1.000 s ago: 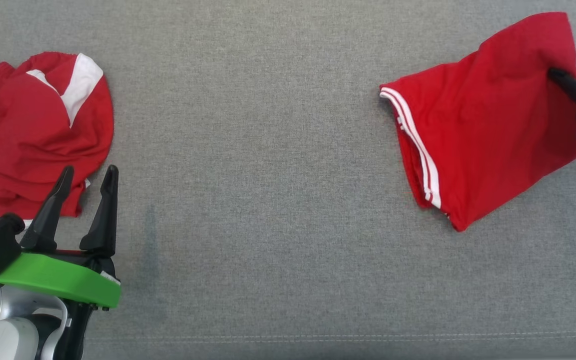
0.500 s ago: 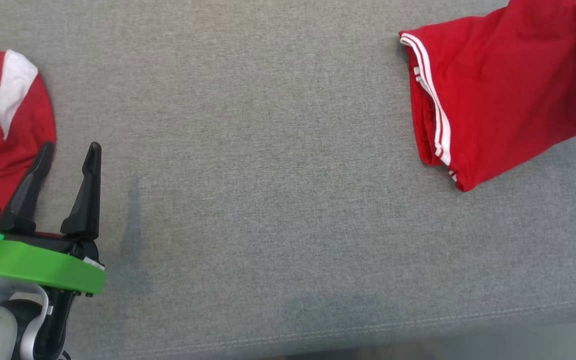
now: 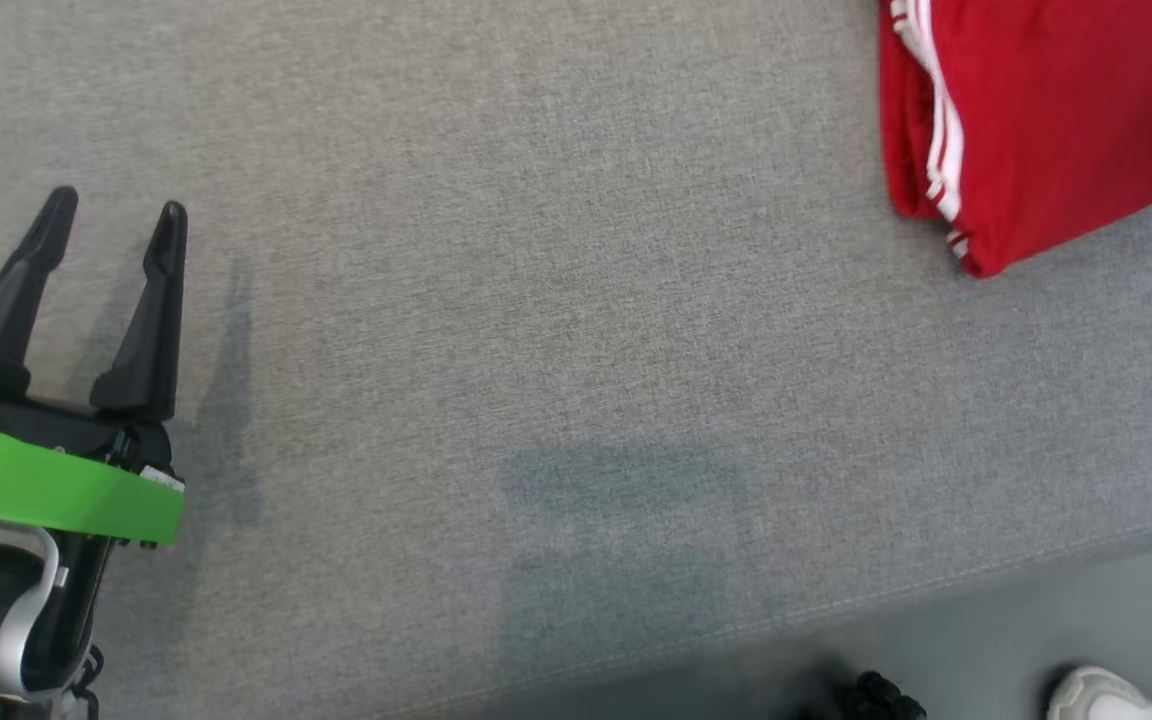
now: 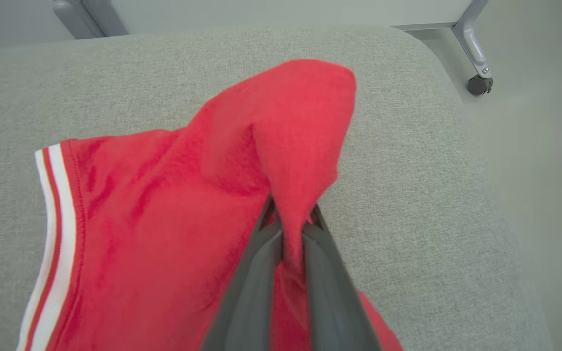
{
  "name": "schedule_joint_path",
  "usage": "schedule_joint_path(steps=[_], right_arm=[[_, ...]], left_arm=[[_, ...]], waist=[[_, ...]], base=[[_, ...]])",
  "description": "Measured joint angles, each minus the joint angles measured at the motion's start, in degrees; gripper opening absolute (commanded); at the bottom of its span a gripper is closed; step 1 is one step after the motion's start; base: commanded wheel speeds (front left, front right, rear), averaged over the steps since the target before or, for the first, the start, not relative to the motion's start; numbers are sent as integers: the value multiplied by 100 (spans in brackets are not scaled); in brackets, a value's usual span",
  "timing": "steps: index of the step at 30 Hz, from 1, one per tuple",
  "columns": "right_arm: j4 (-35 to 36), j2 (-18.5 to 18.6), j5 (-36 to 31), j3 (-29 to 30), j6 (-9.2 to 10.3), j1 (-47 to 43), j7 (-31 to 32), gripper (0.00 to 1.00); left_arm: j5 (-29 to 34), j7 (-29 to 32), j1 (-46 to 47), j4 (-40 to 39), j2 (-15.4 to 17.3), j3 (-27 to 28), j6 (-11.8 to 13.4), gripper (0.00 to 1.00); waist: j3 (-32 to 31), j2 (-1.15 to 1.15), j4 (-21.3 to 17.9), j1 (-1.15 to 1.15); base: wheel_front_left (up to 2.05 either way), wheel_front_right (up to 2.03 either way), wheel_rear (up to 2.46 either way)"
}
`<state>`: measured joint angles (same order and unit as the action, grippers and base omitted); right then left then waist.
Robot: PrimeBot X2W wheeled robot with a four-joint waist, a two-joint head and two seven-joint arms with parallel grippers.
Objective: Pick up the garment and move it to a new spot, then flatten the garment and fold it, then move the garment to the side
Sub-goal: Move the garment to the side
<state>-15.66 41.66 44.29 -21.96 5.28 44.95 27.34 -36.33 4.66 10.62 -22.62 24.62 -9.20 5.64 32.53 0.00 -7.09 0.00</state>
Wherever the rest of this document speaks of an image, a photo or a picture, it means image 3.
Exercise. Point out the grey fabric sofa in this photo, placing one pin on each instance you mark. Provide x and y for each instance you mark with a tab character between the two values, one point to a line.
536	350

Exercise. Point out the black rubber wheel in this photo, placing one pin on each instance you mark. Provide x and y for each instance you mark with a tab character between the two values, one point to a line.
876	700

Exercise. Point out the red shirt with white sleeves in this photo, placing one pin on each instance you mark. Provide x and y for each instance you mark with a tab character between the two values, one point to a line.
1066	120

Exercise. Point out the white shoe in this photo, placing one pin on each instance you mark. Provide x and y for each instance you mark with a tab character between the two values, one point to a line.
1106	700

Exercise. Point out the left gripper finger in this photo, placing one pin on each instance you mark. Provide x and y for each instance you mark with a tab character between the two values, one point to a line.
151	340
11	310

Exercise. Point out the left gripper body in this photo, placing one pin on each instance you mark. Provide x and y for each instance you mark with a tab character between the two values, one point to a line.
56	425

